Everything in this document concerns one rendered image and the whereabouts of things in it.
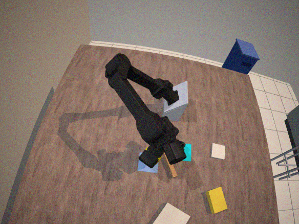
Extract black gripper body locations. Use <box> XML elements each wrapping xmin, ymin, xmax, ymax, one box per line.
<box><xmin>139</xmin><ymin>127</ymin><xmax>179</xmax><ymax>168</ymax></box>

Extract orange flat bar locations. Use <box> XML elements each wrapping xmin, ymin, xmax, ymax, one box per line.
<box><xmin>163</xmin><ymin>153</ymin><xmax>177</xmax><ymax>178</ymax></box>

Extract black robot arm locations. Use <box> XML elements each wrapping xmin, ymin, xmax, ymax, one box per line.
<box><xmin>105</xmin><ymin>53</ymin><xmax>186</xmax><ymax>165</ymax></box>

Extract yellow rectangular block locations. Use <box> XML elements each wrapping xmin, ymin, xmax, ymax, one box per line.
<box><xmin>206</xmin><ymin>187</ymin><xmax>227</xmax><ymax>214</ymax></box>

